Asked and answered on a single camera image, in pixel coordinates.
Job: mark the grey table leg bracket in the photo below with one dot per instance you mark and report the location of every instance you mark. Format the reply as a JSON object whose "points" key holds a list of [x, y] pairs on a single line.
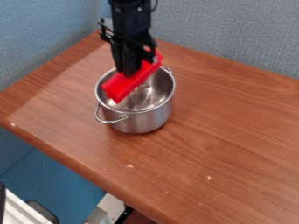
{"points": [[107, 211]]}

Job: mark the red plastic block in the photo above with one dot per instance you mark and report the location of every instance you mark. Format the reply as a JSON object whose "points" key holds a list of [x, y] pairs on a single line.
{"points": [[119, 86]]}

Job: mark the stainless steel pot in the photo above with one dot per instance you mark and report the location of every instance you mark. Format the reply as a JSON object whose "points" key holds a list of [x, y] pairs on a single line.
{"points": [[146, 110]]}

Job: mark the white box lower left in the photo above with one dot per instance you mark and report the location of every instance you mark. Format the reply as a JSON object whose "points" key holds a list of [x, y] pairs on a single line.
{"points": [[19, 213]]}

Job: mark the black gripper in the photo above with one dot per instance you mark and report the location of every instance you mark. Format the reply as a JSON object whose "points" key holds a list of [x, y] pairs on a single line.
{"points": [[128, 35]]}

